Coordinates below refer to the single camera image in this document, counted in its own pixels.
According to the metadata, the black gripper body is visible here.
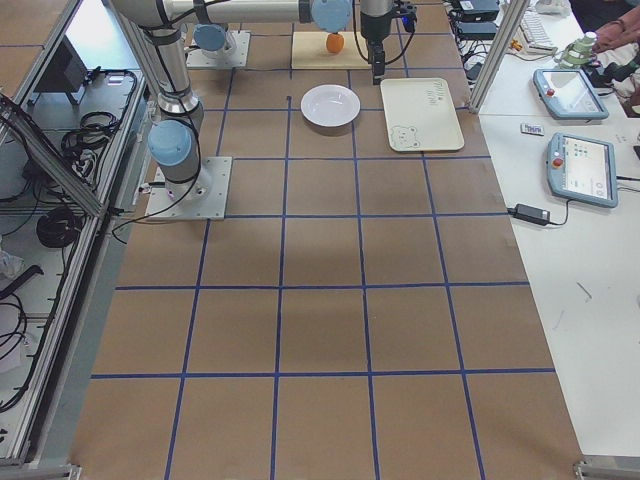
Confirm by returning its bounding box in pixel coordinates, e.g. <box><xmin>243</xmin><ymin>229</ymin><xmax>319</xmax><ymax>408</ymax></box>
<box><xmin>360</xmin><ymin>0</ymin><xmax>417</xmax><ymax>43</ymax></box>

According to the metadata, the orange fruit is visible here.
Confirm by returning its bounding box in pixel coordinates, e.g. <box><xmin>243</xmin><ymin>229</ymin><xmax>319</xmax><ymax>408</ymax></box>
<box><xmin>325</xmin><ymin>33</ymin><xmax>345</xmax><ymax>54</ymax></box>

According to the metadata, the white round plate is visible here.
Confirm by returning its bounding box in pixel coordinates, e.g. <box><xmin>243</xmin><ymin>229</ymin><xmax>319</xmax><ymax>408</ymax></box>
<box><xmin>301</xmin><ymin>84</ymin><xmax>361</xmax><ymax>128</ymax></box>

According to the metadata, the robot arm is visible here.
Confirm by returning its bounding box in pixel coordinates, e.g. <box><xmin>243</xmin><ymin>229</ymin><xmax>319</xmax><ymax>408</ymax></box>
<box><xmin>111</xmin><ymin>1</ymin><xmax>417</xmax><ymax>118</ymax></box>
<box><xmin>192</xmin><ymin>24</ymin><xmax>236</xmax><ymax>58</ymax></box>

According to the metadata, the cream bear tray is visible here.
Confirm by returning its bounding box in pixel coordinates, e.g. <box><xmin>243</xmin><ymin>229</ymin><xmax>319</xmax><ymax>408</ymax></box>
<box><xmin>380</xmin><ymin>77</ymin><xmax>465</xmax><ymax>152</ymax></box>

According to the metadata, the bamboo cutting board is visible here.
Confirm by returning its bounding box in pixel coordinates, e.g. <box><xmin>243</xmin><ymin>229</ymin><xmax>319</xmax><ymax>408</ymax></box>
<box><xmin>291</xmin><ymin>31</ymin><xmax>370</xmax><ymax>70</ymax></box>

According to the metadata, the white keyboard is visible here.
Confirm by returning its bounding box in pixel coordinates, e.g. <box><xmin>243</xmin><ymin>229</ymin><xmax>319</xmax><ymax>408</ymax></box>
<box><xmin>518</xmin><ymin>10</ymin><xmax>557</xmax><ymax>55</ymax></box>

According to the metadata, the far teach pendant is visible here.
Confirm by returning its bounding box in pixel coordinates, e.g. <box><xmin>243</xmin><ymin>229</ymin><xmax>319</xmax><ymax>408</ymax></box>
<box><xmin>532</xmin><ymin>69</ymin><xmax>609</xmax><ymax>121</ymax></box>

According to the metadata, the teach pendant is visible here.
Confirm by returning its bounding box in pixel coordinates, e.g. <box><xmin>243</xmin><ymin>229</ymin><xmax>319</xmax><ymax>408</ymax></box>
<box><xmin>532</xmin><ymin>69</ymin><xmax>609</xmax><ymax>121</ymax></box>
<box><xmin>546</xmin><ymin>133</ymin><xmax>619</xmax><ymax>208</ymax></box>

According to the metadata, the black power adapter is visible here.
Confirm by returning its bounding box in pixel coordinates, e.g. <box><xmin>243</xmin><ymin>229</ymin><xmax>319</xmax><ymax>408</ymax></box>
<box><xmin>507</xmin><ymin>203</ymin><xmax>550</xmax><ymax>226</ymax></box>

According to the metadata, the near teach pendant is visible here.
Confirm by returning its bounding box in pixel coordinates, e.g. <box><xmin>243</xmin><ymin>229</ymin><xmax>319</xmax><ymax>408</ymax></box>
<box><xmin>546</xmin><ymin>133</ymin><xmax>619</xmax><ymax>208</ymax></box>

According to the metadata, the aluminium frame post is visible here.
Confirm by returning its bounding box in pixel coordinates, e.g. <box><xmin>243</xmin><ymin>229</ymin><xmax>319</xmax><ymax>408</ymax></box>
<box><xmin>468</xmin><ymin>0</ymin><xmax>529</xmax><ymax>114</ymax></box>

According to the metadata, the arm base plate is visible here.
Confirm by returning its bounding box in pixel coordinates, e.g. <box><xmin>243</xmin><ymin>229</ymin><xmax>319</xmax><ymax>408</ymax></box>
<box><xmin>145</xmin><ymin>157</ymin><xmax>233</xmax><ymax>221</ymax></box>
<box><xmin>186</xmin><ymin>26</ymin><xmax>251</xmax><ymax>70</ymax></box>

